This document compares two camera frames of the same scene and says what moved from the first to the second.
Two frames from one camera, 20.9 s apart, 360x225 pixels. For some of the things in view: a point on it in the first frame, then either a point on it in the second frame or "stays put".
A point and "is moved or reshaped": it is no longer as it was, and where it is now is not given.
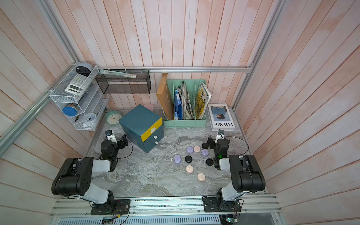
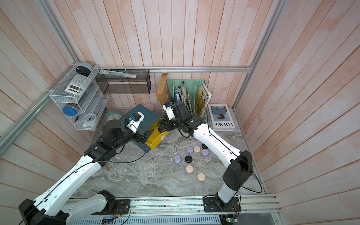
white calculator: (78, 85) stays put
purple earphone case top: (190, 150) stays put
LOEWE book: (220, 117) stays put
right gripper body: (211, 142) → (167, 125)
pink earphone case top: (197, 149) stays put
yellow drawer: (151, 130) is moved or reshaped
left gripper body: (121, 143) → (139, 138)
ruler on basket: (105, 71) stays put
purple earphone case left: (177, 159) stays put
